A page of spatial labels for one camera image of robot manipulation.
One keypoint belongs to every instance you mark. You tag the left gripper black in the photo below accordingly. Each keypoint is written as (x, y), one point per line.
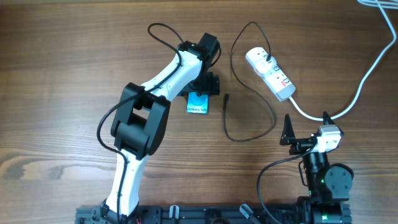
(212, 85)

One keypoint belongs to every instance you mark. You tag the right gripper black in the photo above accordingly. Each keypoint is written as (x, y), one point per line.
(288, 138)

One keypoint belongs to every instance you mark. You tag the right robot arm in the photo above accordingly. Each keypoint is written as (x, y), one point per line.
(328, 184)

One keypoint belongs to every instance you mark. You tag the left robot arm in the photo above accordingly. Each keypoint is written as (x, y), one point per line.
(141, 116)

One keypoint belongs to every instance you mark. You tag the white charger adapter plug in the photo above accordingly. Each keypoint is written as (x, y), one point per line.
(262, 66)

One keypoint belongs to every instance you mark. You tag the white power strip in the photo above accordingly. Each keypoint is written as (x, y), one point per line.
(276, 79)

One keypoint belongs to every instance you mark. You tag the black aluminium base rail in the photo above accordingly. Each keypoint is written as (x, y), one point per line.
(284, 213)

